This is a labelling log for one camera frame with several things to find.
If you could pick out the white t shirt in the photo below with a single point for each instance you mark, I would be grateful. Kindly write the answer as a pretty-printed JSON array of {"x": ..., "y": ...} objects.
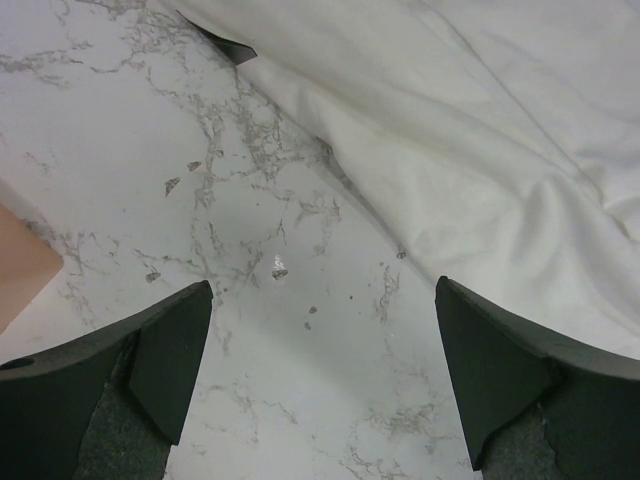
[{"x": 498, "y": 140}]

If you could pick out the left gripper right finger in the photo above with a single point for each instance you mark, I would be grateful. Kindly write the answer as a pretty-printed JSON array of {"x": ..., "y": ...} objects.
[{"x": 534, "y": 403}]

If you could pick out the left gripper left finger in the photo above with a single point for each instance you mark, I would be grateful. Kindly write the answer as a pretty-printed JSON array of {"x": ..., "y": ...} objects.
[{"x": 110, "y": 404}]

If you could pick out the peach plastic file organizer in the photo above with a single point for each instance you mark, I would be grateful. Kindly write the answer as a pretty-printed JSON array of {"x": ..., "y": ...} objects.
[{"x": 28, "y": 264}]

